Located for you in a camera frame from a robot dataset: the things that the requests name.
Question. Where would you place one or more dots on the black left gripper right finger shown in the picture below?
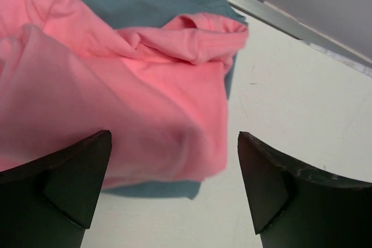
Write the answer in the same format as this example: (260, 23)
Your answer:
(294, 204)

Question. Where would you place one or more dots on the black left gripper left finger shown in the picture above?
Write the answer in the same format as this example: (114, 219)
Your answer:
(50, 202)

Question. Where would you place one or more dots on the pink t shirt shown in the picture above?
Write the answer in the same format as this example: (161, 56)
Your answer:
(66, 74)

